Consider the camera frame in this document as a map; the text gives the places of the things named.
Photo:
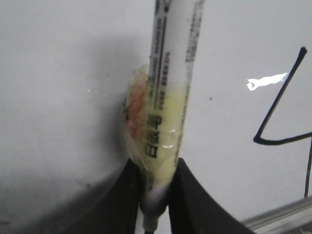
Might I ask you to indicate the grey aluminium whiteboard tray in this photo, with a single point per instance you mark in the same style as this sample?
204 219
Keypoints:
293 218

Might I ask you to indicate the white whiteboard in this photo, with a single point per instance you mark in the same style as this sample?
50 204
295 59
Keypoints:
65 66

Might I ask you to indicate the white black-tipped whiteboard marker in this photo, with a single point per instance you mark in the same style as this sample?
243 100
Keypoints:
156 103

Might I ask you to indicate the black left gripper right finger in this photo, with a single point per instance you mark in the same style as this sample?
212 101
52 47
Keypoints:
193 211

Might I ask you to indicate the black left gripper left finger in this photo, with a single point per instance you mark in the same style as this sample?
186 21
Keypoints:
109 207

